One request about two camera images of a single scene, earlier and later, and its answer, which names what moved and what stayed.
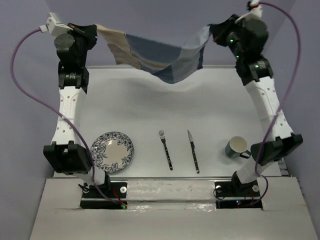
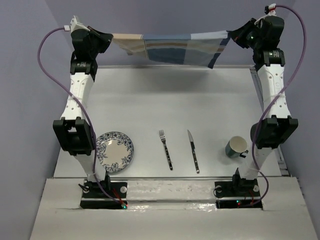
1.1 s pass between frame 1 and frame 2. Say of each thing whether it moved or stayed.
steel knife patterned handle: stayed
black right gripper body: moved
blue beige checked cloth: moved
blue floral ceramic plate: stayed
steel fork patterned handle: stayed
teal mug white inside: stayed
